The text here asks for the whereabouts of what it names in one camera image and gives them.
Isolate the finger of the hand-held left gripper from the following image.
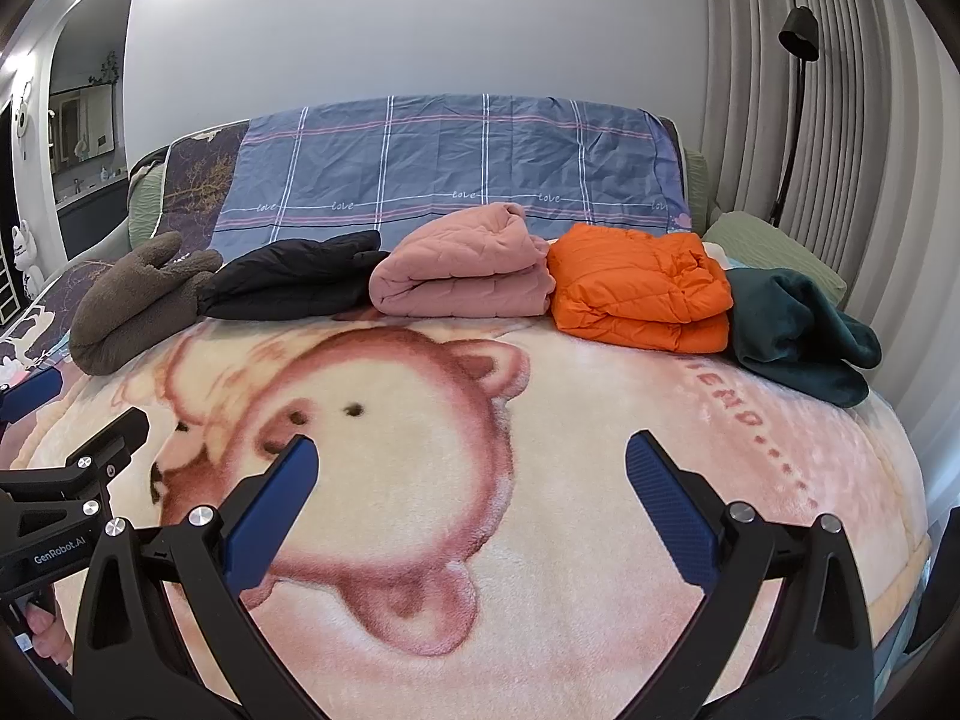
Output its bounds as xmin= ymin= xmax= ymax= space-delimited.
xmin=67 ymin=406 xmax=151 ymax=478
xmin=0 ymin=373 xmax=65 ymax=430

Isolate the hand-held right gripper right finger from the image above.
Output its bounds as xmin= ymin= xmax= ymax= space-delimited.
xmin=625 ymin=431 xmax=878 ymax=720

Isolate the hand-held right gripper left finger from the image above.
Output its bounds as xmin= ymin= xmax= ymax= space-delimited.
xmin=67 ymin=433 xmax=323 ymax=720

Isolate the black puffer jacket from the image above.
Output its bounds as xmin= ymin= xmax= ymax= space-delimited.
xmin=196 ymin=229 xmax=391 ymax=321

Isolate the person's left hand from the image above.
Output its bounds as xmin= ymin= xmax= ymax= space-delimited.
xmin=22 ymin=600 xmax=74 ymax=662

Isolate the brown fleece garment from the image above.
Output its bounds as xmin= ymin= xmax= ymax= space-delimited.
xmin=69 ymin=231 xmax=224 ymax=376

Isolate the white cat figurine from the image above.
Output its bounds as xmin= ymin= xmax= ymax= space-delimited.
xmin=11 ymin=219 xmax=43 ymax=298

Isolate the dark vanity cabinet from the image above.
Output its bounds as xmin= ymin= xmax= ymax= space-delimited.
xmin=54 ymin=180 xmax=130 ymax=260

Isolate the bear printed blanket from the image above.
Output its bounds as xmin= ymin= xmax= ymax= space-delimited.
xmin=15 ymin=240 xmax=935 ymax=720

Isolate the dark green garment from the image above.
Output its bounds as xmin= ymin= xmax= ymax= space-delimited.
xmin=724 ymin=266 xmax=884 ymax=410

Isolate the orange puffer jacket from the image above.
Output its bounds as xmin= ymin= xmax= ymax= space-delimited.
xmin=546 ymin=223 xmax=734 ymax=355

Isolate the dark floral printed quilt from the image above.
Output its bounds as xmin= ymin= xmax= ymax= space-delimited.
xmin=0 ymin=120 xmax=252 ymax=391

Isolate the green pillow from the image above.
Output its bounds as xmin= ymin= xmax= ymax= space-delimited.
xmin=701 ymin=210 xmax=848 ymax=308

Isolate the pink quilted jacket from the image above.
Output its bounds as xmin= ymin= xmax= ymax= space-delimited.
xmin=367 ymin=202 xmax=557 ymax=318

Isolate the blue plaid bed sheet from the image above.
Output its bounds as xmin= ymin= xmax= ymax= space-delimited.
xmin=206 ymin=94 xmax=695 ymax=256

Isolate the grey pleated curtain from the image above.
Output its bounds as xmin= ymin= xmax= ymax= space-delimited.
xmin=701 ymin=0 xmax=960 ymax=511

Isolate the black floor lamp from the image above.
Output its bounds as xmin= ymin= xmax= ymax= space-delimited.
xmin=769 ymin=6 xmax=820 ymax=227

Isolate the wall mirror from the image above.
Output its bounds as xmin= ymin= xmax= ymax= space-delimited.
xmin=49 ymin=82 xmax=125 ymax=166

